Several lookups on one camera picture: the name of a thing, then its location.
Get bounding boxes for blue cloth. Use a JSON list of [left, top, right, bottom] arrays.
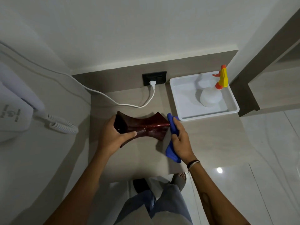
[[165, 112, 182, 164]]

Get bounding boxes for white plug with cable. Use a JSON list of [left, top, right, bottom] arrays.
[[0, 40, 157, 108]]

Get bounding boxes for white wall hair dryer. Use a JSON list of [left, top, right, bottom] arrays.
[[0, 61, 47, 143]]

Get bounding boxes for grey wooden cabinet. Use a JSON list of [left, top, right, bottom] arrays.
[[230, 7, 300, 118]]

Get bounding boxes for person's right hand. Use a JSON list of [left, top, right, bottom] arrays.
[[170, 116, 197, 165]]

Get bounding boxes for white shirt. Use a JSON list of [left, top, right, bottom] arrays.
[[118, 206, 153, 225]]

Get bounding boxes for dark red glitter vase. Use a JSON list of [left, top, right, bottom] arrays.
[[113, 111, 171, 149]]

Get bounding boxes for white plastic tray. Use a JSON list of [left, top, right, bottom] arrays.
[[169, 70, 240, 122]]

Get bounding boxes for white spray bottle yellow trigger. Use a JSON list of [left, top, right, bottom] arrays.
[[199, 64, 229, 108]]

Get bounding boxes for dark left shoe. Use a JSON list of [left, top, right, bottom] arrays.
[[132, 177, 151, 194]]

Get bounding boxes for person's left hand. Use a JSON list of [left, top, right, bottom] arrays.
[[97, 114, 138, 160]]

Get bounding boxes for black wall socket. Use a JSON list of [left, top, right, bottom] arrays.
[[142, 70, 168, 87]]

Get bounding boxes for black and white wristband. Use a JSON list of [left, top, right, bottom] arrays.
[[186, 159, 201, 173]]

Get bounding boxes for person's right forearm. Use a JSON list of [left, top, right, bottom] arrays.
[[188, 161, 252, 225]]

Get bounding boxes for white coiled cord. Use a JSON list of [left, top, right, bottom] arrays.
[[34, 111, 79, 135]]

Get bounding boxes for blue jeans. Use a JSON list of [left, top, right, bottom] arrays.
[[114, 182, 194, 225]]

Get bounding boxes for person's left forearm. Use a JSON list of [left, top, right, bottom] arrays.
[[43, 149, 111, 225]]

